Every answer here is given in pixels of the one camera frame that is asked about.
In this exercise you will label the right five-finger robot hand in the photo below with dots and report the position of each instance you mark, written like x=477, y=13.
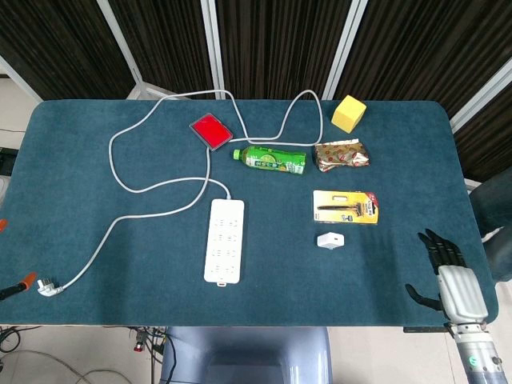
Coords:
x=460, y=288

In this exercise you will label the small white adapter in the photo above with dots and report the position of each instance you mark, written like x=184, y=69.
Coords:
x=330, y=241

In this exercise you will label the white power strip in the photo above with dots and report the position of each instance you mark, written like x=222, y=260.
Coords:
x=224, y=240

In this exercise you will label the razor in yellow blister pack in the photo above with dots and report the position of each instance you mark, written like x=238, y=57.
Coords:
x=344, y=208

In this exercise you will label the dark slatted partition panel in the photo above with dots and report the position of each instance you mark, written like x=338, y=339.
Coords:
x=492, y=140
x=420, y=48
x=280, y=40
x=168, y=40
x=60, y=40

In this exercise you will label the crumpled gold snack wrapper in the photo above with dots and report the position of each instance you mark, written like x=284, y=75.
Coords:
x=340, y=155

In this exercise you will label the teal table mat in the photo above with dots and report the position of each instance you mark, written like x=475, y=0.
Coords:
x=280, y=272

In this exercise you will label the yellow sponge cube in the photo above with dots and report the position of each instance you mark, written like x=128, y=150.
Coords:
x=348, y=114

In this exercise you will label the blue-grey robot torso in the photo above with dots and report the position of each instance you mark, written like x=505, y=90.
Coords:
x=244, y=352

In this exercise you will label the green tea bottle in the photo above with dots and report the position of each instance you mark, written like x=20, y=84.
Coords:
x=272, y=159

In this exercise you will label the red box with clear case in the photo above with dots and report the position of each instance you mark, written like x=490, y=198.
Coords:
x=210, y=131

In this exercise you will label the red and silver connector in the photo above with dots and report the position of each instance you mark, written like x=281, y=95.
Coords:
x=138, y=340

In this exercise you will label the black clamp with orange tip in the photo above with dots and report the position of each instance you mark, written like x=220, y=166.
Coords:
x=22, y=283
x=2, y=225

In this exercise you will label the black box on floor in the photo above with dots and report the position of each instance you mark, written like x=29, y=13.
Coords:
x=8, y=160

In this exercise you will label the black table bracket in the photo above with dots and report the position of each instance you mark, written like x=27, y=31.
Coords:
x=424, y=329

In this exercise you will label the white partition post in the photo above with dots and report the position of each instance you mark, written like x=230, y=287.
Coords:
x=212, y=40
x=480, y=99
x=120, y=38
x=16, y=78
x=345, y=48

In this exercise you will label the white power plug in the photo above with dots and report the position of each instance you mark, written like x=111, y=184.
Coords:
x=47, y=289

